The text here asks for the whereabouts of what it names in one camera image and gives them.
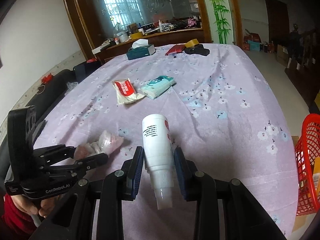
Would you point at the teal tissue pack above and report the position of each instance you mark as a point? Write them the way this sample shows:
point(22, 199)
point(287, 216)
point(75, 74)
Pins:
point(157, 86)

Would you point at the black cloth item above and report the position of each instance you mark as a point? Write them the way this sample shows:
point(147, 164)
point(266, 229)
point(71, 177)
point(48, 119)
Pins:
point(197, 50)

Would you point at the red plastic mesh basket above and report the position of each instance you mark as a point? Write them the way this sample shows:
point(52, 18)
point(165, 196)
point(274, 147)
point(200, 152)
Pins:
point(307, 160)

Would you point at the dark teal tissue box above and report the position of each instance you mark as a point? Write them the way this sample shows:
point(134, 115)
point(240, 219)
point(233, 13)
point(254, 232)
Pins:
point(139, 49)

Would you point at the bamboo painted panel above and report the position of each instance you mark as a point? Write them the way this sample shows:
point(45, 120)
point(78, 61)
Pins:
point(220, 17)

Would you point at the cardboard box on floor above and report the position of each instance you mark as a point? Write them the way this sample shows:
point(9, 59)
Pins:
point(282, 55)

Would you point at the red booklet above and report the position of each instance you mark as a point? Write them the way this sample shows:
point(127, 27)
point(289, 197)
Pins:
point(178, 48)

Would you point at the red white sachet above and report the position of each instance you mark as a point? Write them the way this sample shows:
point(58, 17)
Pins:
point(125, 92)

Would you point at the yellow tape roll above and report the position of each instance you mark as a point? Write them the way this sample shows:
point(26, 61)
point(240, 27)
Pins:
point(191, 43)

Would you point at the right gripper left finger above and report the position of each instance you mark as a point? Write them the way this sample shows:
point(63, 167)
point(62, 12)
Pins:
point(133, 168)

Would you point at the person's left hand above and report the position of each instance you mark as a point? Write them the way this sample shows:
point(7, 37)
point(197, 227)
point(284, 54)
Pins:
point(25, 205)

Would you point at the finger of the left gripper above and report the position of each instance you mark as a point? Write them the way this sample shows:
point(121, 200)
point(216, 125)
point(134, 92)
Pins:
point(78, 169)
point(50, 155)

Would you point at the black leather sofa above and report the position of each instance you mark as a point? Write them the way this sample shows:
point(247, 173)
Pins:
point(52, 93)

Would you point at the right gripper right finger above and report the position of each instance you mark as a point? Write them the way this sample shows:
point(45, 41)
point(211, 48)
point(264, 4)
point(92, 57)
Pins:
point(185, 170)

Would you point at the wooden sideboard counter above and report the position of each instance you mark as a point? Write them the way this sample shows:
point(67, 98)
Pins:
point(158, 39)

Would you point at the crumpled white plastic wrapper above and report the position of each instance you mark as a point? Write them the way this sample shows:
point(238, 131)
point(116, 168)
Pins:
point(106, 144)

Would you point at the lilac floral tablecloth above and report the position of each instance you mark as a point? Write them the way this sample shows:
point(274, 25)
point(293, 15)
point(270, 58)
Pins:
point(221, 112)

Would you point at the white spray bottle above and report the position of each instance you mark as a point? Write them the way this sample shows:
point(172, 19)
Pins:
point(159, 159)

